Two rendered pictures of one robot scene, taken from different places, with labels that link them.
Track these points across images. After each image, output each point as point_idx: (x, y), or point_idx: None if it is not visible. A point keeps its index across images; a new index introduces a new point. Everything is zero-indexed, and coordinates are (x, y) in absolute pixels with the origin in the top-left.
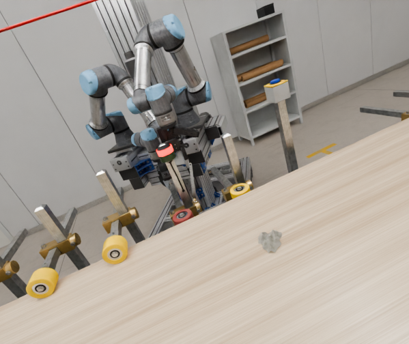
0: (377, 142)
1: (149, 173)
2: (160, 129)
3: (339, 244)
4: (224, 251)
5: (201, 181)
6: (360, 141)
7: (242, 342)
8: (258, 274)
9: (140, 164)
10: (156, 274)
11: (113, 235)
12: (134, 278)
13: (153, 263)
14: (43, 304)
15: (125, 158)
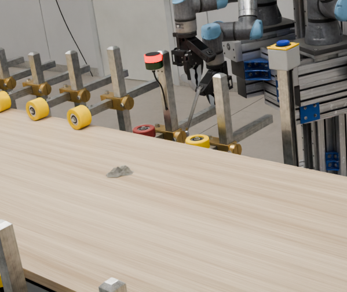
0: (326, 183)
1: (265, 83)
2: (175, 34)
3: (125, 196)
4: (102, 161)
5: (343, 143)
6: (328, 175)
7: (30, 188)
8: (83, 178)
9: (255, 64)
10: (69, 146)
11: (90, 106)
12: (62, 141)
13: (79, 142)
14: (27, 123)
15: (234, 44)
